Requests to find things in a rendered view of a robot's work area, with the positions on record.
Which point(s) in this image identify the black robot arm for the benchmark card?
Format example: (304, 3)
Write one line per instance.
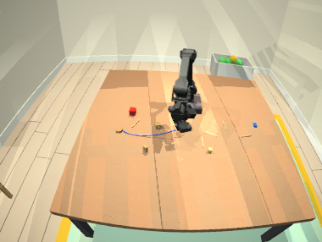
(185, 87)

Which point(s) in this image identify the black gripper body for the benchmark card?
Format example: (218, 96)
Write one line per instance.
(183, 125)

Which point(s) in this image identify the red block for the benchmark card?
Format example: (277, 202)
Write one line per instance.
(132, 111)

